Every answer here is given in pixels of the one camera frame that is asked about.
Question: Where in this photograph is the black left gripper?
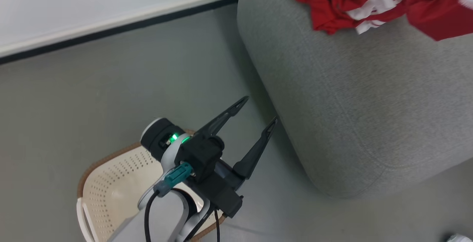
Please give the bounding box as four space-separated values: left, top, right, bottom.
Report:
175 96 279 219

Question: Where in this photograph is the grey fabric sofa seat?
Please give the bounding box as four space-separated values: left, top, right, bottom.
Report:
236 0 473 199

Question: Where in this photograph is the black left connector cable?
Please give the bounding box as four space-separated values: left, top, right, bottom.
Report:
144 190 160 242

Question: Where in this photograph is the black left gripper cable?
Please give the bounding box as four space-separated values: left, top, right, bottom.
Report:
214 208 221 242

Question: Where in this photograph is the beige perforated laundry basket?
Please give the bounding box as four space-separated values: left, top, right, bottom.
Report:
76 129 227 242

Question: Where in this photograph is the teal left cable connector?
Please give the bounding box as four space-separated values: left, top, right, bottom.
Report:
153 161 194 198

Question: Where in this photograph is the red and white clothing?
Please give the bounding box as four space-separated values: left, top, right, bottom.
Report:
293 0 473 42

